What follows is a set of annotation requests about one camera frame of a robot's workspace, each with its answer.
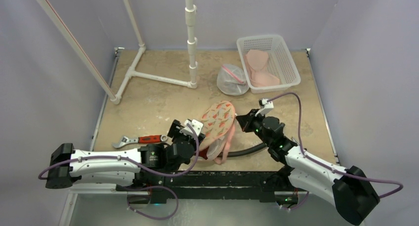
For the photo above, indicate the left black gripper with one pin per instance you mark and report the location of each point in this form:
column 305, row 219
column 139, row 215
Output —
column 175, row 132

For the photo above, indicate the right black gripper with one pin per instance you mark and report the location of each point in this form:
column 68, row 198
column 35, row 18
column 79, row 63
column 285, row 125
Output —
column 247, row 120

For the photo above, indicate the floral mesh laundry bag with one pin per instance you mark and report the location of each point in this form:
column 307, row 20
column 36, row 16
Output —
column 218, row 118

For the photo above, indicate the pink bra from bag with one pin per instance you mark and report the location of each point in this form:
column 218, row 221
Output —
column 216, row 148

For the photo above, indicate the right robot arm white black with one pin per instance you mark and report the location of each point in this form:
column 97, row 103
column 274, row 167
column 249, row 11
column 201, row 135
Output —
column 353, row 197

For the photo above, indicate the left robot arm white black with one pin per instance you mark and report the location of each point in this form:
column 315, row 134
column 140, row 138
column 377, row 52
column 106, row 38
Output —
column 123, row 168

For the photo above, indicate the white mesh laundry bag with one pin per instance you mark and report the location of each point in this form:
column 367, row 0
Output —
column 231, row 80

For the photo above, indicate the pink bra in basket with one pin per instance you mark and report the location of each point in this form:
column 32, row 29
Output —
column 256, row 63

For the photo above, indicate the red adjustable wrench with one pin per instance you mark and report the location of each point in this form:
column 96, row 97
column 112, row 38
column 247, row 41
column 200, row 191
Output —
column 139, row 140

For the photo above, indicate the white plastic basket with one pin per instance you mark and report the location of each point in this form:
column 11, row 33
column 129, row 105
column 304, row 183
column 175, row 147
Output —
column 280, row 64

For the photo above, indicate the white pvc pipe rack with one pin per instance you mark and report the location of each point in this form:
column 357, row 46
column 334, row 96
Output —
column 115, row 97

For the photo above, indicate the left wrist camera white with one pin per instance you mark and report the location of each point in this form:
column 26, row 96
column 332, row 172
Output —
column 193, row 128

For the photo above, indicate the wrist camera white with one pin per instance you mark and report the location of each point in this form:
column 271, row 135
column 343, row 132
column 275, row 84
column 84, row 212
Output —
column 193, row 128
column 265, row 106

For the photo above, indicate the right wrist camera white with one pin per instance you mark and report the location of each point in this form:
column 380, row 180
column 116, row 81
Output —
column 265, row 106

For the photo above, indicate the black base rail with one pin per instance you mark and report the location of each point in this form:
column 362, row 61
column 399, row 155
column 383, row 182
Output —
column 263, row 186

